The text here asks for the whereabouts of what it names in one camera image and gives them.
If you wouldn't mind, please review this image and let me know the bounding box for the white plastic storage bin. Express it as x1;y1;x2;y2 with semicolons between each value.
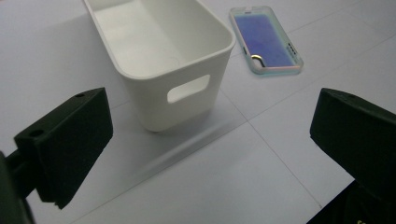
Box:
83;0;237;133

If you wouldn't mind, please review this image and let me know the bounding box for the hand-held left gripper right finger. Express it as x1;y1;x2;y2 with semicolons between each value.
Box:
309;87;396;203

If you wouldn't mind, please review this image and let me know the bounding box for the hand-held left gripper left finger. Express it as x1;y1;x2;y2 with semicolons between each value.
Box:
13;87;114;210

